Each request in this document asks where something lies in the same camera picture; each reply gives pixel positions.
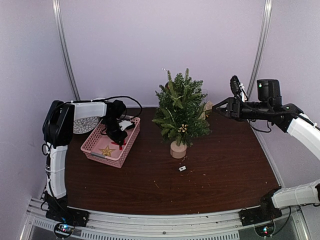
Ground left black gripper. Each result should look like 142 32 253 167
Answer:
103 117 128 146

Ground red ribbon bow ornament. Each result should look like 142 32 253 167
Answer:
111 141 122 147

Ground burlap ribbon bow ornament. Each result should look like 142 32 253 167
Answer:
198 101 214 120

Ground gold star ornament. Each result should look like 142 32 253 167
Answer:
99 146 116 157

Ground pink plastic basket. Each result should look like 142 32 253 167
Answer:
80 117 141 169

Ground gold glitter berry sprig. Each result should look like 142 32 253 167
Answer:
178 124 188 133

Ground small green christmas tree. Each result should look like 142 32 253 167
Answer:
152 68 211 159

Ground fairy light string with battery box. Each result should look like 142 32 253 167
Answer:
161 67 210 172

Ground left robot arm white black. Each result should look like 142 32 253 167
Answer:
42 99 128 199

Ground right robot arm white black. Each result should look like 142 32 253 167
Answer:
212 75 320 221

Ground blue white patterned plate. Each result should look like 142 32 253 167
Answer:
73 117 100 135

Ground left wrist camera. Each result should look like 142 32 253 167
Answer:
118 120 135 131

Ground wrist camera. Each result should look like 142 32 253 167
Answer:
118 120 135 131
230 75 248 102

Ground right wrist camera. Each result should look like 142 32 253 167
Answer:
230 75 248 102

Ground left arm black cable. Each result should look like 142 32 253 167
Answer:
41 95 143 156

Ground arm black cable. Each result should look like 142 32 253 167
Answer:
41 95 143 156
229 76 301 133

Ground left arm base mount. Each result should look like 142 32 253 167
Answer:
45 200 89 240

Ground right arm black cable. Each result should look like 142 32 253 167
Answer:
229 76 301 133

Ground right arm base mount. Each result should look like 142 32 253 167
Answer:
238 207 283 238

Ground right aluminium corner post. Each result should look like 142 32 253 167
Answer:
247 0 273 98

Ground aluminium corner post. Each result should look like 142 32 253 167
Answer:
52 0 81 101
247 0 273 98

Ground aluminium front rail frame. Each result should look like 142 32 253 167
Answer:
18 197 313 240

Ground left aluminium corner post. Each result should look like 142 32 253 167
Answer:
52 0 81 101

